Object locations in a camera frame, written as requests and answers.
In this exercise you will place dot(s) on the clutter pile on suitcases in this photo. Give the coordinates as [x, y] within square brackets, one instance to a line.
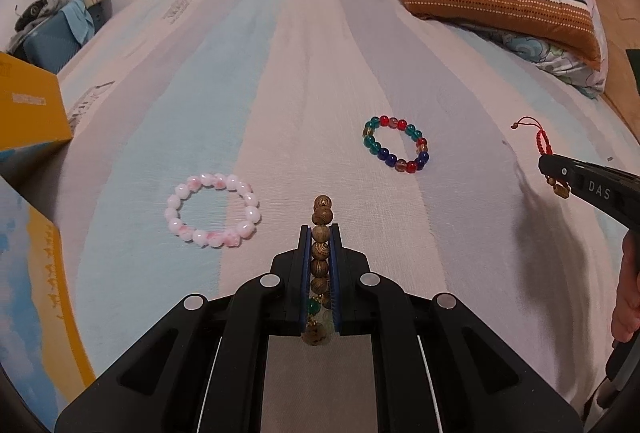
[35, 14]

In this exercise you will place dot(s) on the striped bed sheet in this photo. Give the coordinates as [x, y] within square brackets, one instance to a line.
[204, 129]

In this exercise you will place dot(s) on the wooden headboard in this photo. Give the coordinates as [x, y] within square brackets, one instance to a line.
[620, 19]

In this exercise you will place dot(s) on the red cord bracelet gold bar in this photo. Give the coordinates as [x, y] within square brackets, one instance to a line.
[560, 187]

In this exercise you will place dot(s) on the person's right hand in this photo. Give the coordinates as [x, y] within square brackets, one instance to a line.
[626, 316]

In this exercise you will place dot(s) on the floral pale pillow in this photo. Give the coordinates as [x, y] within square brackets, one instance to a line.
[553, 59]

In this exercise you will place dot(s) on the blue yellow cardboard box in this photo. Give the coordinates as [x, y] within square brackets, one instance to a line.
[42, 358]

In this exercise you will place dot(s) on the teal suitcase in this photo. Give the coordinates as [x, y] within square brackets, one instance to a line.
[54, 42]

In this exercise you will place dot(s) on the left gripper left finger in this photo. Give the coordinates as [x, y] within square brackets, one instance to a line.
[201, 367]

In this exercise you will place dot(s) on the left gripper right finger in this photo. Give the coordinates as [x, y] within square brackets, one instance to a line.
[437, 366]

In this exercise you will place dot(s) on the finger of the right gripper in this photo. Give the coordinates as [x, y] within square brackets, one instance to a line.
[611, 191]

